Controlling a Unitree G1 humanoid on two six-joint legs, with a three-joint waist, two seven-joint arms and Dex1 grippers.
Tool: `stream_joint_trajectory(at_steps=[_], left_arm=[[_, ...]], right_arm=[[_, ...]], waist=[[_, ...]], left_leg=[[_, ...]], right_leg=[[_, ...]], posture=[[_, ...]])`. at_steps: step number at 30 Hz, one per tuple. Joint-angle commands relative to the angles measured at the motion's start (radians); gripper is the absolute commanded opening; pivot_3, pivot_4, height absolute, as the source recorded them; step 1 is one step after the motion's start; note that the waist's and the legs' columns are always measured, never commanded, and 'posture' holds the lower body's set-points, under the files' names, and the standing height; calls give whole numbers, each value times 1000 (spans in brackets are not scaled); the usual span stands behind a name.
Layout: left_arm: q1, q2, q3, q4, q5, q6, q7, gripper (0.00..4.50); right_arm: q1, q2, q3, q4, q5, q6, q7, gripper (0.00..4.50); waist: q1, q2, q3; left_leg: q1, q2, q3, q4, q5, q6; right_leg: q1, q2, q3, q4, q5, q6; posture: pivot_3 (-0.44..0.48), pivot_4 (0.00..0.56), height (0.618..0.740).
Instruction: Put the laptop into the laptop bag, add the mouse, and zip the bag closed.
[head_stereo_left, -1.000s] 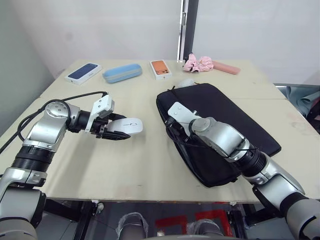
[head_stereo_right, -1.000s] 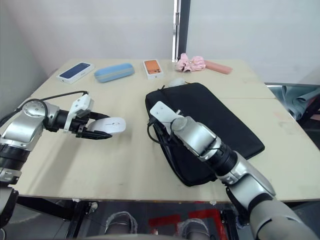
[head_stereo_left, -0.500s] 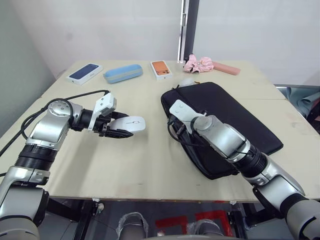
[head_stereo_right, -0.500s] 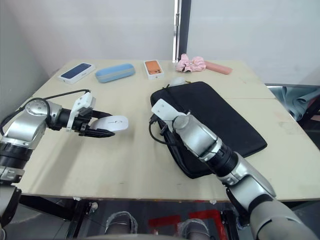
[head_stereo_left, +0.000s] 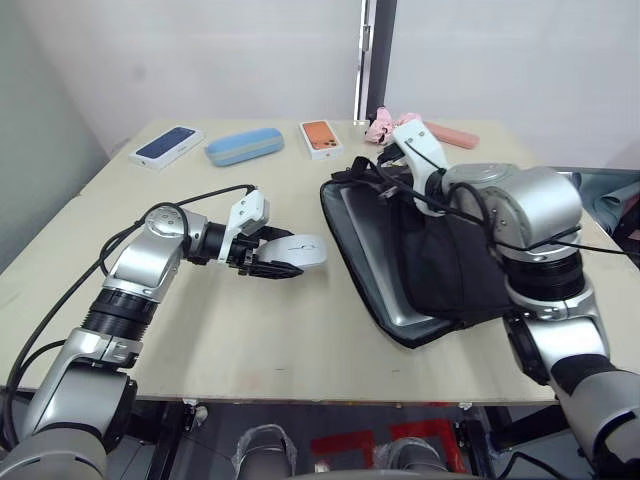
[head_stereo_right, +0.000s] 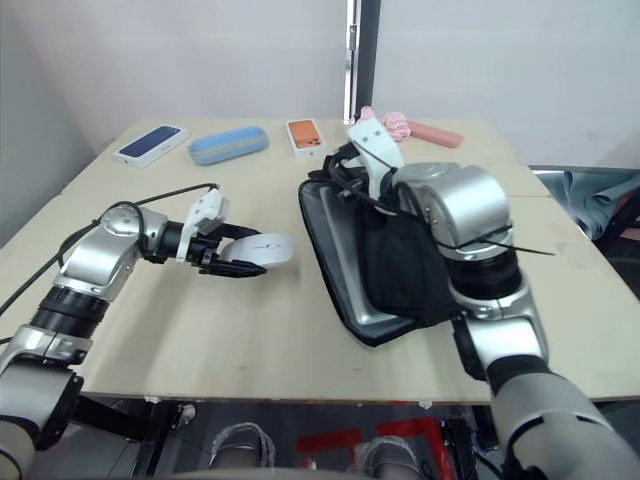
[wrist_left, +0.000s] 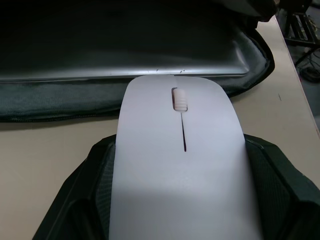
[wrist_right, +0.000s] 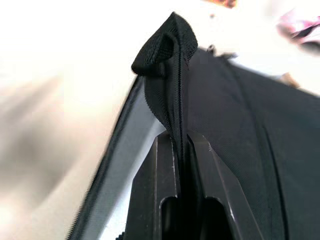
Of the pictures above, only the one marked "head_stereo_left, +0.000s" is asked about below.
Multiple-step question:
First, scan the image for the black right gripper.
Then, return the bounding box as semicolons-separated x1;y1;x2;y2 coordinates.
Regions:
349;143;412;201

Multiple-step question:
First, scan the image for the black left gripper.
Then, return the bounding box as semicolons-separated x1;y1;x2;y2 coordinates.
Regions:
227;225;305;282

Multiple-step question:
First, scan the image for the white computer mouse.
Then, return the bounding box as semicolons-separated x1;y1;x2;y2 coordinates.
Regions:
257;233;329;269

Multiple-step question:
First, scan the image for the black laptop bag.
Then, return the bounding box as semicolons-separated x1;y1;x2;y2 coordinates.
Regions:
319;156;519;350

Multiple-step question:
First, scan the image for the silver laptop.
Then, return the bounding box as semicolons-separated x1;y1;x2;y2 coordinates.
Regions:
339;183;454;328

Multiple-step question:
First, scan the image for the pink crumpled cloth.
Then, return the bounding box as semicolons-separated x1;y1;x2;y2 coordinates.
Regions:
364;106;425;147

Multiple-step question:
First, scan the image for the orange phone box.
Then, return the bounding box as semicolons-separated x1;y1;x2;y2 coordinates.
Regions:
298;119;347;162

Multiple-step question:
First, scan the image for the pink pencil case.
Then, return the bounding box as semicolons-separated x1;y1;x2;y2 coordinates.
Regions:
422;120;481;150

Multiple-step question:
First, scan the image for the light blue glasses case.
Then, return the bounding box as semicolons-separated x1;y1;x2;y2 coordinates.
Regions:
205;127;285;168

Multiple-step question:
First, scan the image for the blue phone box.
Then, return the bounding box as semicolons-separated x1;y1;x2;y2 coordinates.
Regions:
128;126;205;172

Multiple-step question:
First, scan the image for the grey plastic-wrapped rounded shape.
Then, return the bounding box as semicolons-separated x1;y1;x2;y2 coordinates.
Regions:
234;423;299;480
374;437;451;480

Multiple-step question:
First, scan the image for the teal cloth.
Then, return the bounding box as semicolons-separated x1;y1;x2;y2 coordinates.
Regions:
597;179;640;234

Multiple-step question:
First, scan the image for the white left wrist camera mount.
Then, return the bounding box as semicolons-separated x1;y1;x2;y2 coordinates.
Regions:
218;190;272;265

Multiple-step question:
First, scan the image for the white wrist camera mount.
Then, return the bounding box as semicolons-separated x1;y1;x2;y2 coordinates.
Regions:
218;190;272;265
392;121;450;187

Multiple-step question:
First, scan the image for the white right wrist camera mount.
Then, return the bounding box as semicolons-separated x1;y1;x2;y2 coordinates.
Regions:
392;121;450;187

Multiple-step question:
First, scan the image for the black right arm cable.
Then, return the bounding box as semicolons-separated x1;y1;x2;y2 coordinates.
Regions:
399;139;640;261

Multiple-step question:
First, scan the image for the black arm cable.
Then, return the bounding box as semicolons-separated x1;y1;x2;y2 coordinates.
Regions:
399;139;640;261
0;184;259;451

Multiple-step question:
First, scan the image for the dark vertical post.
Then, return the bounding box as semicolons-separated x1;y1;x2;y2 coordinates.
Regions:
353;0;399;123

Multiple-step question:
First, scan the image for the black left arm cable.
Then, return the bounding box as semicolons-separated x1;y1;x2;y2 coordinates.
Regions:
0;184;259;451

